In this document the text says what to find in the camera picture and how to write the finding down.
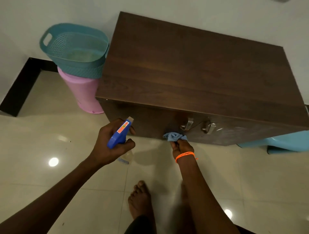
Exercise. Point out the person's left hand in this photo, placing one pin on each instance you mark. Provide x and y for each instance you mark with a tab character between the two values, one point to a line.
103	152

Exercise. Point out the person's left foot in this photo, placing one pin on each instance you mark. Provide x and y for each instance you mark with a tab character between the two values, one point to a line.
140	200

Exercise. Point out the light blue plastic stool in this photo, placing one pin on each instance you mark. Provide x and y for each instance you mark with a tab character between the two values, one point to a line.
284	142

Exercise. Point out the pink plastic bin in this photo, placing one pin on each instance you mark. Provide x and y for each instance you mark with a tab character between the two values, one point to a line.
82	94

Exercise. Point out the blue-topped spray bottle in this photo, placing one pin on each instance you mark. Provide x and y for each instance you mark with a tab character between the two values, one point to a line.
118	138

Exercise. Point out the person's left forearm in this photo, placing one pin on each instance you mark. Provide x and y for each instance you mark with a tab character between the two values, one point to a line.
48	200

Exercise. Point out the person's right forearm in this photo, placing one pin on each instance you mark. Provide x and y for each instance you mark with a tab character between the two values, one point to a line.
205	197

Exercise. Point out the black skirting board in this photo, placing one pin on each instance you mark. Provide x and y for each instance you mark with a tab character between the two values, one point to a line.
21	89

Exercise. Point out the blue cloth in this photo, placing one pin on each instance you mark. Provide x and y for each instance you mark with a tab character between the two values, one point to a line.
172	136

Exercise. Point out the teal plastic basket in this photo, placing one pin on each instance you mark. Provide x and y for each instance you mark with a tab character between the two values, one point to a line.
79	70

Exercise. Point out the person's right hand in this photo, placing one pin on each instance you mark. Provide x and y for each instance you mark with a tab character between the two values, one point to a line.
183	147

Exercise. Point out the black trousers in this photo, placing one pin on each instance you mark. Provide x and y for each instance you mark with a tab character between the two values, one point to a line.
142	226

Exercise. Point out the dark wooden cabinet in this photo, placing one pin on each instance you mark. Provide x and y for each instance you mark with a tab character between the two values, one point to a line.
193	60

